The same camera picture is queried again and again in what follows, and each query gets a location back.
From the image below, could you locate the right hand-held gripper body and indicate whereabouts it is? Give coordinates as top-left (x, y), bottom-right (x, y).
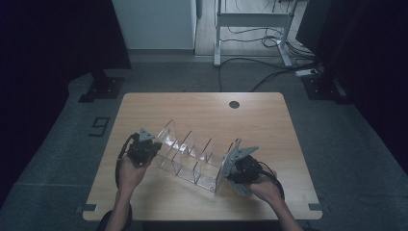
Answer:
top-left (229, 145), bottom-right (268, 186)

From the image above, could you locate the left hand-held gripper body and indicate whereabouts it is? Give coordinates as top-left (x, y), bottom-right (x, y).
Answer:
top-left (127, 128), bottom-right (163, 168)

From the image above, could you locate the grey striped cloth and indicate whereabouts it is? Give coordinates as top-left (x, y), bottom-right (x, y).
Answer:
top-left (220, 138), bottom-right (254, 198)

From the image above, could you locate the clear acrylic divided organizer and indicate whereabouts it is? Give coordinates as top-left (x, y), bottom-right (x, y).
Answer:
top-left (155, 118), bottom-right (237, 194)

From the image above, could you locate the person's left hand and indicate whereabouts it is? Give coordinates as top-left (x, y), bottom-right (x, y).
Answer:
top-left (115, 155), bottom-right (152, 193)

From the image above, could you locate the person's right hand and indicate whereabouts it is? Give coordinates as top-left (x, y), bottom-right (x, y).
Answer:
top-left (248, 169), bottom-right (287, 206)

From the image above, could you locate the black stand base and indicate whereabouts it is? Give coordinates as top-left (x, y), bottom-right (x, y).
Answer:
top-left (78, 68), bottom-right (125, 104)
top-left (301, 75), bottom-right (354, 105)

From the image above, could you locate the white power strip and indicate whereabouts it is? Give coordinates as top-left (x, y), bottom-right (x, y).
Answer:
top-left (294, 67), bottom-right (319, 78)

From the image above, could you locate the white cabinet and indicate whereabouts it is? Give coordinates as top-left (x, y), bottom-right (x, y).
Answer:
top-left (111, 0), bottom-right (198, 51)

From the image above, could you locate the dark curtain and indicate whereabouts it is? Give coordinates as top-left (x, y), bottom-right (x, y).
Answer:
top-left (296, 0), bottom-right (408, 171)
top-left (0, 0), bottom-right (133, 206)

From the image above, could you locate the left hand-held gripper black cable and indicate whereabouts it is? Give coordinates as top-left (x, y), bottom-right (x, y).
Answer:
top-left (115, 133), bottom-right (140, 191)

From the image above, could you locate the hand-held gripper black cable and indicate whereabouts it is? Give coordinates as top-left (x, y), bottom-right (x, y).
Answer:
top-left (258, 161), bottom-right (286, 200)
top-left (115, 133), bottom-right (140, 191)

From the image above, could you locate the right hand-held gripper black cable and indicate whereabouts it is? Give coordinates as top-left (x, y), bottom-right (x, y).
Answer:
top-left (258, 161), bottom-right (286, 200)

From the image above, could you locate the black floor cable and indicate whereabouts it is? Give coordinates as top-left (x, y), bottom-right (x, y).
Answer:
top-left (217, 57), bottom-right (299, 93)
top-left (249, 62), bottom-right (321, 93)

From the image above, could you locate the tangle of black cables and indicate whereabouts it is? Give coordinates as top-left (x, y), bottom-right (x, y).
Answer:
top-left (220, 0), bottom-right (317, 61)

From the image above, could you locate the white desk frame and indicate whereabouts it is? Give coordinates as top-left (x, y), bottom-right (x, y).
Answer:
top-left (214, 0), bottom-right (301, 67)

